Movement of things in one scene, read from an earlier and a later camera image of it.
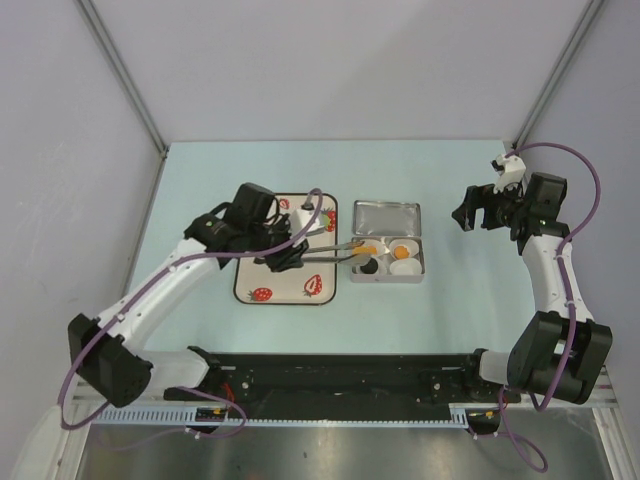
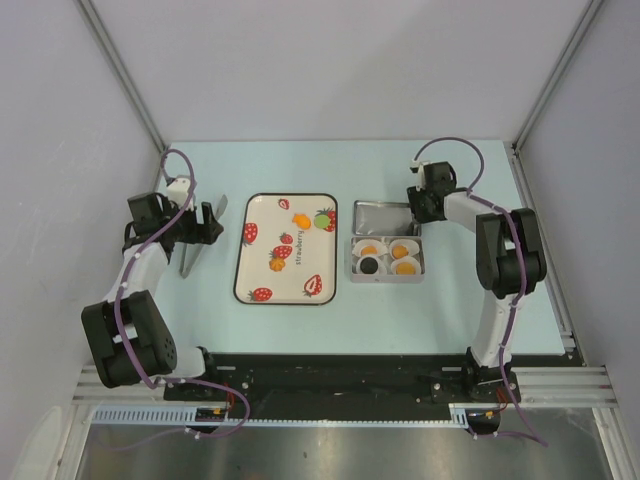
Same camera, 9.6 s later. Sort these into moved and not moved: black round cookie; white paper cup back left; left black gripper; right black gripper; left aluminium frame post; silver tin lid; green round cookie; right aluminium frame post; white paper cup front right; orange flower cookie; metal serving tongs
Moved: left black gripper; right black gripper; metal serving tongs
Not moved: right aluminium frame post; left aluminium frame post; orange flower cookie; green round cookie; white paper cup front right; white paper cup back left; black round cookie; silver tin lid
